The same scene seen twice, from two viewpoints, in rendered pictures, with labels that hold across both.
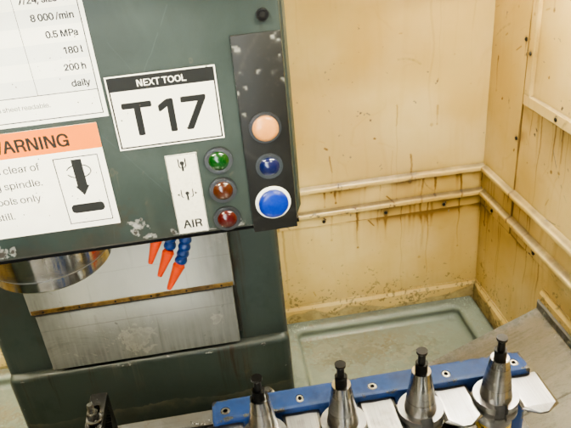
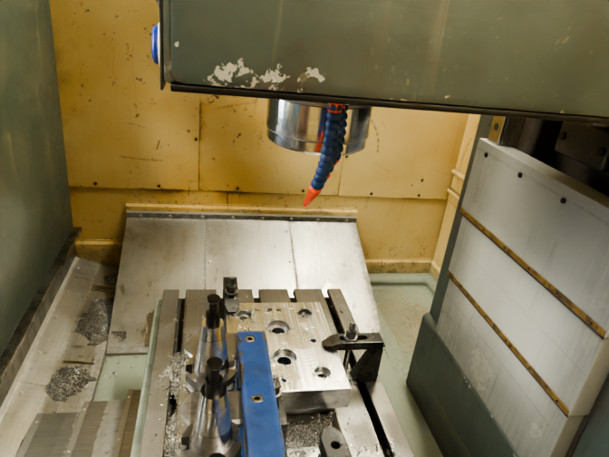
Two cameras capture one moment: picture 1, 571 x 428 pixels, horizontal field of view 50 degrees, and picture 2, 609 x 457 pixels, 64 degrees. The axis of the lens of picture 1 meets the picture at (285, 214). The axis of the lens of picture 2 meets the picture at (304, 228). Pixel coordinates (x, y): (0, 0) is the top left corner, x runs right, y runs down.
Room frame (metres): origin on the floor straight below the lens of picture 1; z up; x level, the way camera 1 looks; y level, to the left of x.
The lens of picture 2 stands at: (0.63, -0.42, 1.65)
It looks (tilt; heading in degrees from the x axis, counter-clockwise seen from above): 25 degrees down; 82
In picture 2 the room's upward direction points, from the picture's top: 7 degrees clockwise
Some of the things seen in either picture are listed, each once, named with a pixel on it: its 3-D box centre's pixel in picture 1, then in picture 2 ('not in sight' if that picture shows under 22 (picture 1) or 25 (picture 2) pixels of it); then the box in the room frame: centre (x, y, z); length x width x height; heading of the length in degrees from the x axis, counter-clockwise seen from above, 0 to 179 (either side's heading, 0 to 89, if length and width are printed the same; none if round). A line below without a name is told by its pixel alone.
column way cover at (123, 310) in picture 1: (126, 265); (514, 295); (1.17, 0.37, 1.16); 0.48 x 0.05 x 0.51; 95
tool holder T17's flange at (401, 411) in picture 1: (420, 413); not in sight; (0.62, -0.16, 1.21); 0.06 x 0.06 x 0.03
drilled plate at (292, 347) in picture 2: not in sight; (280, 350); (0.72, 0.41, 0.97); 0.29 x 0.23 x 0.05; 95
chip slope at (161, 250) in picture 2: not in sight; (252, 288); (0.66, 0.99, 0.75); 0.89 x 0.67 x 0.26; 5
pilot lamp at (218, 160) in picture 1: (218, 160); not in sight; (0.54, 0.06, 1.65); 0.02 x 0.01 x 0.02; 95
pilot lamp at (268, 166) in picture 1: (269, 166); not in sight; (0.55, 0.01, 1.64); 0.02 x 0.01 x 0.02; 95
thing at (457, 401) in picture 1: (458, 407); not in sight; (0.62, -0.22, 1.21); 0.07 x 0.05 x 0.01; 5
